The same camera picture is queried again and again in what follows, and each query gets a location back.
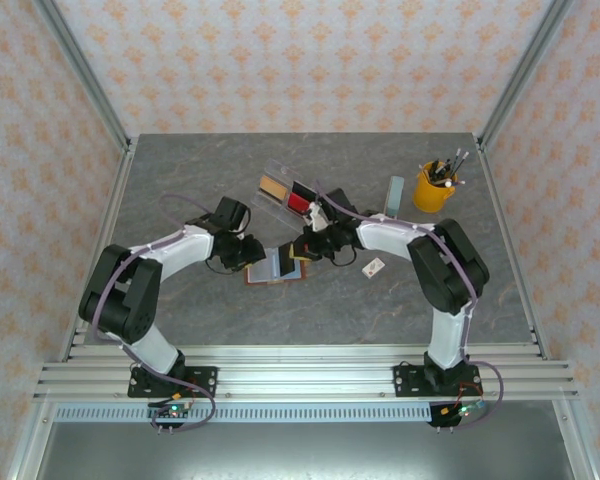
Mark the black credit card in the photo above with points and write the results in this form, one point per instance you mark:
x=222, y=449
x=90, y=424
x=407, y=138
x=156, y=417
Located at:
x=286, y=262
x=301, y=189

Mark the brown leather card holder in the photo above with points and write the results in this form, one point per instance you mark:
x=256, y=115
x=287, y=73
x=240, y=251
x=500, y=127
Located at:
x=260, y=272

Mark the red credit card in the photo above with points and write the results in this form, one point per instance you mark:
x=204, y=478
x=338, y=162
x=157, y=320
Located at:
x=296, y=202

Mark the gold credit card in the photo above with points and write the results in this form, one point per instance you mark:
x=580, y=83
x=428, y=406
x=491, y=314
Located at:
x=272, y=189

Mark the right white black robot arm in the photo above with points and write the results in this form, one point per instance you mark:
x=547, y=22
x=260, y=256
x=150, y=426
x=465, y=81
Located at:
x=385, y=235

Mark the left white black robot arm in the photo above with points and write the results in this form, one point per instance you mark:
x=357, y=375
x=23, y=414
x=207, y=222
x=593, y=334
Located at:
x=180, y=250

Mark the clear acrylic card stand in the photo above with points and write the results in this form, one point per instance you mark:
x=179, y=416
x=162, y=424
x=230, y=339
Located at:
x=272, y=167

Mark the small white cardboard box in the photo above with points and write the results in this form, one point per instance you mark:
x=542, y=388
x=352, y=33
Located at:
x=373, y=267

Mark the light blue eraser block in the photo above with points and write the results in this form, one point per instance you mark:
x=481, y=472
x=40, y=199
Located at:
x=394, y=192

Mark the yellow pen cup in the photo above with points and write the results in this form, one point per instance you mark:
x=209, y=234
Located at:
x=430, y=197

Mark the wide aluminium mounting rails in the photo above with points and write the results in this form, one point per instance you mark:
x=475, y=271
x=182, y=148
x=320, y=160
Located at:
x=305, y=380

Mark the black pencil white tip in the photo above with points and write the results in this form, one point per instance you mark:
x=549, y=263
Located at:
x=452, y=160
x=460, y=161

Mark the green-lit circuit board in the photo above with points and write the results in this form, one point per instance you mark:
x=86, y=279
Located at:
x=460, y=412
x=172, y=411

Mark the grey metal panel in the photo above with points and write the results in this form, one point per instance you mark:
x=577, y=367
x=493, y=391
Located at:
x=300, y=455

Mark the aluminium table side rail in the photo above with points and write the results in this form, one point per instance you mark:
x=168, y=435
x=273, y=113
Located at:
x=502, y=225
x=108, y=225

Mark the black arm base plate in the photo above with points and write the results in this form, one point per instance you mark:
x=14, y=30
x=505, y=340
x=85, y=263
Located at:
x=405, y=380
x=205, y=380

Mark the short aluminium frame post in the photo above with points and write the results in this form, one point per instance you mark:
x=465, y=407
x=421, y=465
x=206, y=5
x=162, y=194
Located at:
x=575, y=445
x=30, y=445

